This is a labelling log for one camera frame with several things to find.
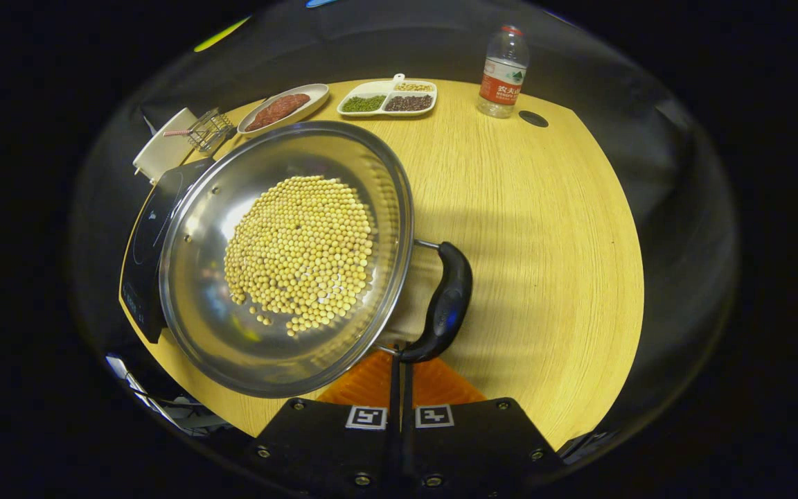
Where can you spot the small yellow beans portion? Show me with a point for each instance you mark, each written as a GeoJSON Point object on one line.
{"type": "Point", "coordinates": [414, 87]}

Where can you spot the white box appliance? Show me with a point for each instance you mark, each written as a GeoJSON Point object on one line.
{"type": "Point", "coordinates": [160, 152]}

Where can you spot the pile of soybeans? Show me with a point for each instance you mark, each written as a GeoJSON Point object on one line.
{"type": "Point", "coordinates": [302, 249]}

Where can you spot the dark red beans portion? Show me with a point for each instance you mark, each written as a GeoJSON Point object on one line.
{"type": "Point", "coordinates": [409, 103]}

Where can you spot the large red raw meat slice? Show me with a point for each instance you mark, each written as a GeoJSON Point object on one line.
{"type": "Point", "coordinates": [291, 105]}

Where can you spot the black table grommet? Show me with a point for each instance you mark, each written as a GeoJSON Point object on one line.
{"type": "Point", "coordinates": [533, 118]}

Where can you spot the green mung beans portion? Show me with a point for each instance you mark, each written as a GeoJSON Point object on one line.
{"type": "Point", "coordinates": [363, 103]}

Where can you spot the white oval plate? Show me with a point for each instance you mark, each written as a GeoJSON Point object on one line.
{"type": "Point", "coordinates": [316, 97]}

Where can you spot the white divided dish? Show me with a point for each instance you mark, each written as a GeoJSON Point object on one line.
{"type": "Point", "coordinates": [378, 89]}

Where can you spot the grey metal frame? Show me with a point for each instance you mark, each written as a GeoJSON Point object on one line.
{"type": "Point", "coordinates": [163, 405]}

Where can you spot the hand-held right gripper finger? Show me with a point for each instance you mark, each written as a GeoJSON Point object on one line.
{"type": "Point", "coordinates": [407, 398]}
{"type": "Point", "coordinates": [395, 398]}

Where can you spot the small red raw meat slice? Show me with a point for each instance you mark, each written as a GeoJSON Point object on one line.
{"type": "Point", "coordinates": [260, 119]}

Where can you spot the clear water bottle red label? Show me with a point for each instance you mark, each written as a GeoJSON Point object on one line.
{"type": "Point", "coordinates": [503, 76]}

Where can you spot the black induction cooktop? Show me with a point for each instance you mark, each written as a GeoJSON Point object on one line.
{"type": "Point", "coordinates": [143, 242]}

